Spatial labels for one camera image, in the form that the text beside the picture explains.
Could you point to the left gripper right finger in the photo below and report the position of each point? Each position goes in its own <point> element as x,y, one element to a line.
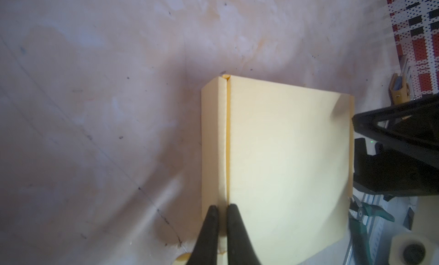
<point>240,249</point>

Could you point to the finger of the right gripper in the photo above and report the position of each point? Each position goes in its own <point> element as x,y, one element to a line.
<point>411,128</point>

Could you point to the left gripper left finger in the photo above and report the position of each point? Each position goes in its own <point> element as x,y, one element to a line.
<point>205,250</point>

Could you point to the yellow paper box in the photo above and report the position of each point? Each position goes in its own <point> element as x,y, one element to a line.
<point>284,155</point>

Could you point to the green handled pliers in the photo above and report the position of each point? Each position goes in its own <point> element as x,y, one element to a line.
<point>359,231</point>

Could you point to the yellow card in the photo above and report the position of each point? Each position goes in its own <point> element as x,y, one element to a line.
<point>399,90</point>

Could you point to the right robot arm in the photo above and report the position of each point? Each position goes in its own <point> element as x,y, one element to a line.
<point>413,250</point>

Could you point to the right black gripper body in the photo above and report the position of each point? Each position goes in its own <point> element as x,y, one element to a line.
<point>392,173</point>

